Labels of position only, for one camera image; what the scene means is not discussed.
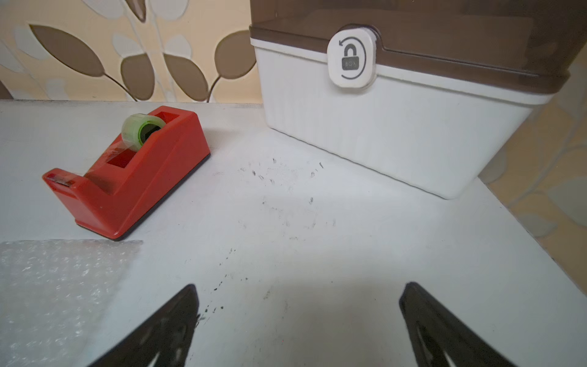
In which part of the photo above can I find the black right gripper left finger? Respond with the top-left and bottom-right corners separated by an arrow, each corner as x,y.
91,284 -> 200,366

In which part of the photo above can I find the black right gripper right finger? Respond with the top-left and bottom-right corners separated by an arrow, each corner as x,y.
399,282 -> 514,366

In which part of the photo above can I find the white brown storage box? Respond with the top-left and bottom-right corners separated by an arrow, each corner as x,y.
250,1 -> 586,200

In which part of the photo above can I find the green clear tape roll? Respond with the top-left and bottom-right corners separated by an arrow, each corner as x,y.
121,113 -> 166,152

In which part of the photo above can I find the clear bubble wrap sheet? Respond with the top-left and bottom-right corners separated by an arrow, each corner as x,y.
1,239 -> 142,366

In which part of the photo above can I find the red tape dispenser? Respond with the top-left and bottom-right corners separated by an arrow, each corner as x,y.
42,106 -> 211,240

